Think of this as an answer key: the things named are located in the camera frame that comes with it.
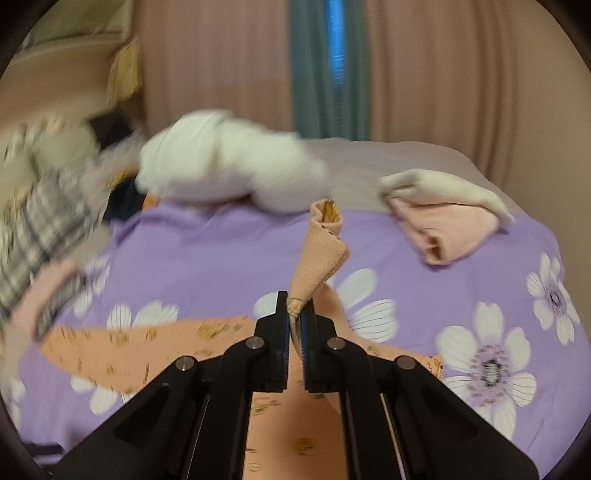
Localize orange duck print garment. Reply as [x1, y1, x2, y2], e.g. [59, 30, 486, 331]
[40, 197, 446, 480]

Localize folded pink white clothes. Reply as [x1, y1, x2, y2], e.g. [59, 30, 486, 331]
[379, 169, 515, 266]

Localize purple floral bed sheet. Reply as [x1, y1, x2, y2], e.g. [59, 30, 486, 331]
[0, 201, 584, 478]

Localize white plush toy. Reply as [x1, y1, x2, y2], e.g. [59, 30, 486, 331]
[135, 110, 329, 213]

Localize dark navy garment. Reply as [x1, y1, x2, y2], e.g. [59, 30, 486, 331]
[102, 176, 146, 223]

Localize pink garment with grey trim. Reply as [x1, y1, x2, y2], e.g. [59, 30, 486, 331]
[10, 259, 89, 340]

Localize teal curtain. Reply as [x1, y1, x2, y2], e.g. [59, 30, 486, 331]
[288, 0, 370, 141]

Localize grey plaid blanket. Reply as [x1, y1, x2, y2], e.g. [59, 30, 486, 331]
[1, 151, 100, 322]

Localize pink curtain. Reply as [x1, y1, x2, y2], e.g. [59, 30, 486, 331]
[135, 1, 590, 205]

